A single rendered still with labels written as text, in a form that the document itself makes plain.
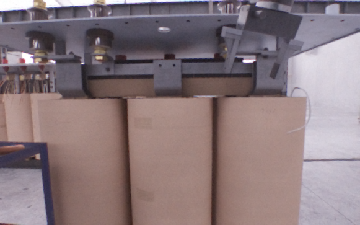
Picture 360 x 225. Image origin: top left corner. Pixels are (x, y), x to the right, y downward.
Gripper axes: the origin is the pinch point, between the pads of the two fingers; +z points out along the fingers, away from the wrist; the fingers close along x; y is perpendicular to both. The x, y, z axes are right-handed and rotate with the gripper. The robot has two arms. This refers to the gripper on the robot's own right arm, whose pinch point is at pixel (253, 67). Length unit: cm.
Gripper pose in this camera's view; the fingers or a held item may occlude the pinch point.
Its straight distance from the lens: 51.1
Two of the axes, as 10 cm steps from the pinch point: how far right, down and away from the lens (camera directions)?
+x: 9.9, 0.9, 1.4
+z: -1.5, 8.7, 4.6
